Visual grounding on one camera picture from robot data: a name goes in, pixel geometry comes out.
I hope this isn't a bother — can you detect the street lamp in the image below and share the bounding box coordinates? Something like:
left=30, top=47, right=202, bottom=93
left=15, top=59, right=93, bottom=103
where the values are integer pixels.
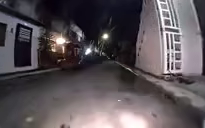
left=101, top=32, right=110, bottom=41

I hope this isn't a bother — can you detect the dark asphalt road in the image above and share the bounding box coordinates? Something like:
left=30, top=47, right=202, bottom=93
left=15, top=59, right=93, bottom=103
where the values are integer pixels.
left=0, top=60, right=204, bottom=128

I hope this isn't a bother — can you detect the parked vehicle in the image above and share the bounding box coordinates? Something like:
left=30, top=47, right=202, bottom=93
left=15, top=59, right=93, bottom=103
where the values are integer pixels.
left=58, top=49, right=86, bottom=70

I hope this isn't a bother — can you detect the row of buildings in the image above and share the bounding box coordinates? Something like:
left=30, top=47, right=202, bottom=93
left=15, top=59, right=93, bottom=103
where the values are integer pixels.
left=38, top=19, right=91, bottom=68

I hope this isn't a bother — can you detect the white building with barred gate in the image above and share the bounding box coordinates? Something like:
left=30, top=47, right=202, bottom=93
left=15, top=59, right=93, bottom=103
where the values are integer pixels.
left=134, top=0, right=204, bottom=77

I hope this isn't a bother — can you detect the grey concrete pavement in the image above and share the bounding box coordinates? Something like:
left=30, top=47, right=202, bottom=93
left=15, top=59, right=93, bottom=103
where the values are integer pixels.
left=0, top=66, right=62, bottom=83
left=115, top=60, right=205, bottom=118

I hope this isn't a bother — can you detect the white building with dark door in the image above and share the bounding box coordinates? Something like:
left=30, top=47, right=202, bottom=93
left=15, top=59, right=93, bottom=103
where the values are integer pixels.
left=0, top=0, right=46, bottom=77

